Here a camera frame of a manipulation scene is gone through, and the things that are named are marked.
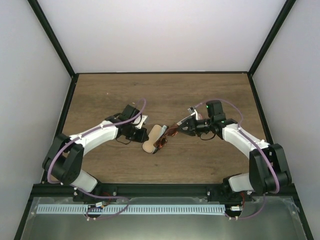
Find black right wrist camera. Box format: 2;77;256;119
187;99;225;120

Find light blue slotted cable duct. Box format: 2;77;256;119
36;204;226;215

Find black aluminium frame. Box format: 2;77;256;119
14;0;315;240

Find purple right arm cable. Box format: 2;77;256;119
196;98;281;220

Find brown sunglasses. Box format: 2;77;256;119
153;123;179;151

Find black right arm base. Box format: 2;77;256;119
205;174;243;204

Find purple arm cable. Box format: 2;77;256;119
47;97;148;221
196;98;281;220

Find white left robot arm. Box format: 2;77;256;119
42;114;149;202

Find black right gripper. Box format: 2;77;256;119
176;116;214;138

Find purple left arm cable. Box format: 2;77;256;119
47;97;148;221

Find tan glasses case striped trim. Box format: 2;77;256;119
195;111;203;120

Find tan glasses case black trim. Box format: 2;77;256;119
142;124;162;154

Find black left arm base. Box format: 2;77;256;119
73;182;116;203

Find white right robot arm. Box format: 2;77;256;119
177;116;292;202

